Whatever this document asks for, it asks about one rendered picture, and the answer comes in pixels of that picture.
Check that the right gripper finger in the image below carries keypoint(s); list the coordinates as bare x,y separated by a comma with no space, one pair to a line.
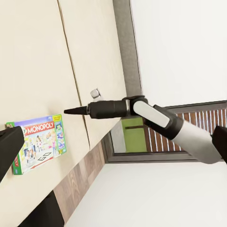
80,110

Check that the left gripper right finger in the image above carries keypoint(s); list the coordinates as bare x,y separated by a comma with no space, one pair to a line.
219,139

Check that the board game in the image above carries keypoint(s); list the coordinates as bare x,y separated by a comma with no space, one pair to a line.
44,141

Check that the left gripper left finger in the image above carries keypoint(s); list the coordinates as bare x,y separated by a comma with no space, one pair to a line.
11,142

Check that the door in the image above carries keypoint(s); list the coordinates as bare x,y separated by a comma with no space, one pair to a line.
131,141

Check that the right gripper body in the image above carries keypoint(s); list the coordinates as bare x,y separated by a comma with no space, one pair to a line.
102,110

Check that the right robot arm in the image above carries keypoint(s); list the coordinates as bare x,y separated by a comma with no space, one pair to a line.
194,140

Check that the bed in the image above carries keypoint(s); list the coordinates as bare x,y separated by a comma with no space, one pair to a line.
53,53

